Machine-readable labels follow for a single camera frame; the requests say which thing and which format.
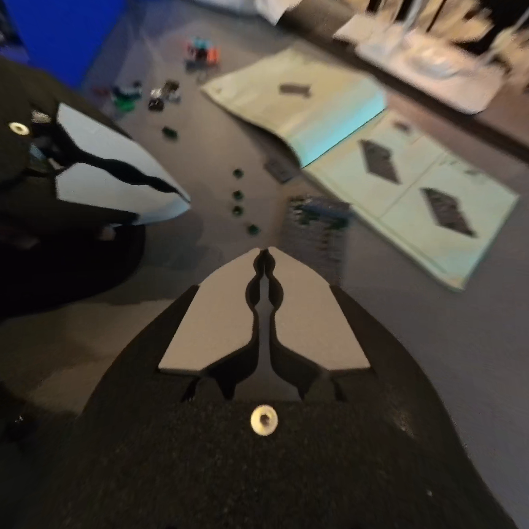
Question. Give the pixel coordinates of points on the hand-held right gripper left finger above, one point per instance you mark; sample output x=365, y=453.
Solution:
x=206, y=322

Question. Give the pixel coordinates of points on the blue long brick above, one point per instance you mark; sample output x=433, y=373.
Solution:
x=328, y=207

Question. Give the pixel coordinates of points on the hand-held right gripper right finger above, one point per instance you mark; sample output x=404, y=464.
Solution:
x=318, y=326

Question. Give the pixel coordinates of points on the dark green two-stud brick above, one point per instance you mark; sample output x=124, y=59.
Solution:
x=169, y=132

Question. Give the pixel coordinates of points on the open instruction booklet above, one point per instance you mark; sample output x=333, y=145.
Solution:
x=330, y=103

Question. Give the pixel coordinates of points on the white sheet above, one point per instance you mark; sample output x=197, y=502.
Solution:
x=275, y=8

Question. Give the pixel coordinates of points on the small grey two-hole plate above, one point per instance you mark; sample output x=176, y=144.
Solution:
x=281, y=170

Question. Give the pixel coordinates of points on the blue box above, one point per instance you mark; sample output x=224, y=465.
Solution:
x=62, y=37

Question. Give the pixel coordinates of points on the white tray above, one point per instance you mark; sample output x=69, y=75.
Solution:
x=454, y=91

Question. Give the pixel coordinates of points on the black and white bricks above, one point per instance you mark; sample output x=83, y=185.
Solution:
x=170, y=90

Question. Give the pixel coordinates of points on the pile of colourful bricks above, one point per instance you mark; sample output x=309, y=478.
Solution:
x=202, y=53

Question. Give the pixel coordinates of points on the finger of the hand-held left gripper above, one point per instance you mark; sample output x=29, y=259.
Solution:
x=111, y=194
x=111, y=138

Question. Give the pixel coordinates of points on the grey studded baseplate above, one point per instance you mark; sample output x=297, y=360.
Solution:
x=314, y=244

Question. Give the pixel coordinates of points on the white oval dish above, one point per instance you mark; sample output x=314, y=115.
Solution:
x=438, y=62

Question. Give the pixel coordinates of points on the dark grey square plate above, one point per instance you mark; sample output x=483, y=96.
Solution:
x=156, y=104

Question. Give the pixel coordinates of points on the bright green brick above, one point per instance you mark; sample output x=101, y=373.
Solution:
x=125, y=106

